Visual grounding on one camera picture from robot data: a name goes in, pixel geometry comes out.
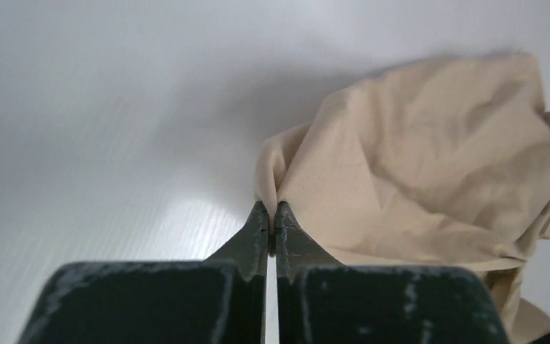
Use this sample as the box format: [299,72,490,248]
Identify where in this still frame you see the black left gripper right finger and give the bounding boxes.
[274,202,508,343]

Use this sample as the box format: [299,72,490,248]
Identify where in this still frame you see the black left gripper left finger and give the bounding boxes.
[19,202,269,343]

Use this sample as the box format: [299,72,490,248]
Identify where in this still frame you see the beige t shirt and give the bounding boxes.
[254,53,550,343]

